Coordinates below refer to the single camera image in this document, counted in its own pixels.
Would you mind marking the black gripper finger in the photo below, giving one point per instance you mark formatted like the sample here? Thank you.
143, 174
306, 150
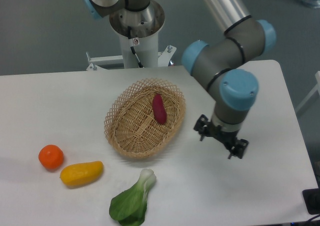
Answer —
201, 126
237, 148

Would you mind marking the woven wicker basket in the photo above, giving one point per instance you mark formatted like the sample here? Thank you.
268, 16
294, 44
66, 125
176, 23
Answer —
130, 126

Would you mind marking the green bok choy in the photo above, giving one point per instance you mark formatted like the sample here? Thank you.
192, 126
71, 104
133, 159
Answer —
130, 206

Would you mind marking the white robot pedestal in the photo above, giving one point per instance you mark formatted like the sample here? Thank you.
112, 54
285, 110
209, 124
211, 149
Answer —
138, 33

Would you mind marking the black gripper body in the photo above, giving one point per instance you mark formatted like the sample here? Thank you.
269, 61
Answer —
224, 133

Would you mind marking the white frame at right edge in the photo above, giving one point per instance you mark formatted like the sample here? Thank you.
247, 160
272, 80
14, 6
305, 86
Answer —
310, 98

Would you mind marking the black device at table edge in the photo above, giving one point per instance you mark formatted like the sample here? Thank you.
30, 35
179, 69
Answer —
312, 200

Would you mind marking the purple sweet potato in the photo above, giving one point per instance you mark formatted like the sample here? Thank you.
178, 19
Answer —
159, 111

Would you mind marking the yellow mango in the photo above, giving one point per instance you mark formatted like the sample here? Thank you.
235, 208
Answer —
82, 173

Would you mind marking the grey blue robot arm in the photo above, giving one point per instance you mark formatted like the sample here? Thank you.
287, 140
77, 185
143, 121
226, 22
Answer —
216, 68

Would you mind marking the orange tangerine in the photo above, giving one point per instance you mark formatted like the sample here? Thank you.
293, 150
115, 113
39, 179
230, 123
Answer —
51, 157

